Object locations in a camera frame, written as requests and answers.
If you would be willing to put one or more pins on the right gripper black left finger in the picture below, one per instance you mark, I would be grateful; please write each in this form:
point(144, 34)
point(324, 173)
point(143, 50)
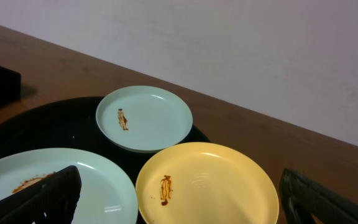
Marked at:
point(50, 200)

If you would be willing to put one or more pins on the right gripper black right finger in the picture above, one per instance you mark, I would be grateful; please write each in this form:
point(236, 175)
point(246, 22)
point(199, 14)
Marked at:
point(303, 200)

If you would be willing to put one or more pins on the light green plate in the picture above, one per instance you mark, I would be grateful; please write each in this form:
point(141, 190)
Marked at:
point(107, 193)
point(144, 119)

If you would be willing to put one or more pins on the yellow plate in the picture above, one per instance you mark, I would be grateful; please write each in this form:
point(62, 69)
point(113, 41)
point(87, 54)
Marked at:
point(200, 182)

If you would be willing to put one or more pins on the round black tray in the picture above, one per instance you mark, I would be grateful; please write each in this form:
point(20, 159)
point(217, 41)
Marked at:
point(71, 124)

